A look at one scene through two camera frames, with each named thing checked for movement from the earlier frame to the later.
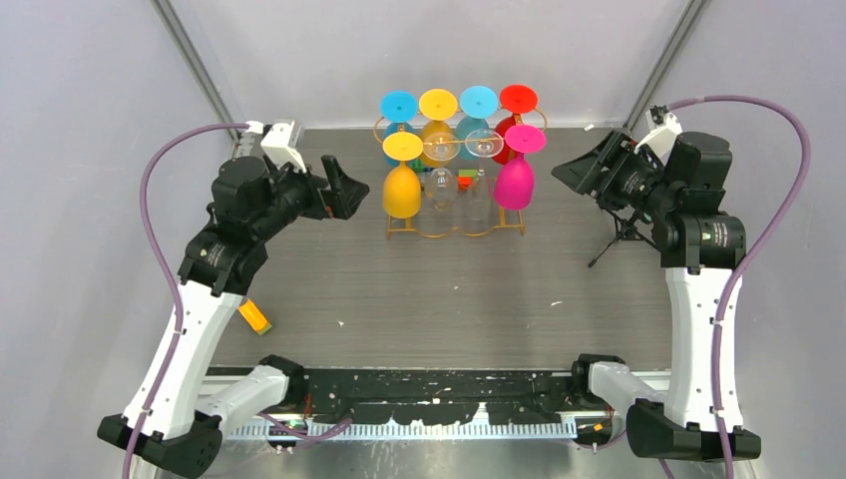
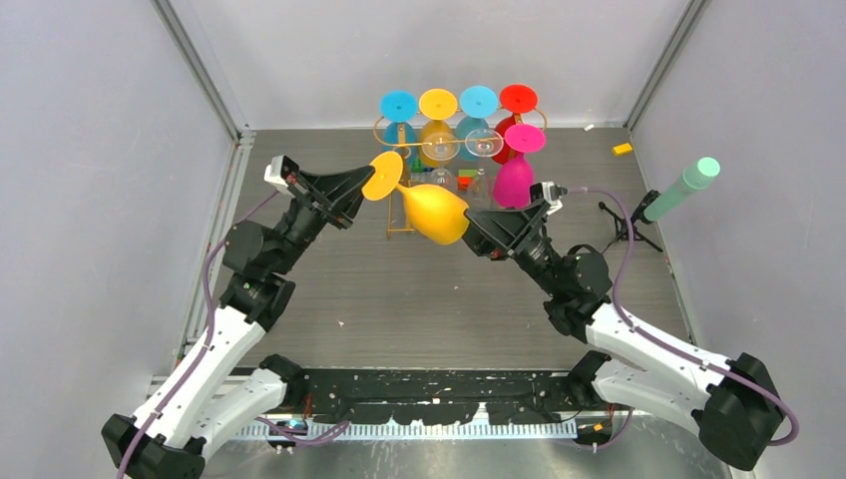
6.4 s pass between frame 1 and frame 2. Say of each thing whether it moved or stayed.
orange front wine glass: moved
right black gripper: moved
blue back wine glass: stayed
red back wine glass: stayed
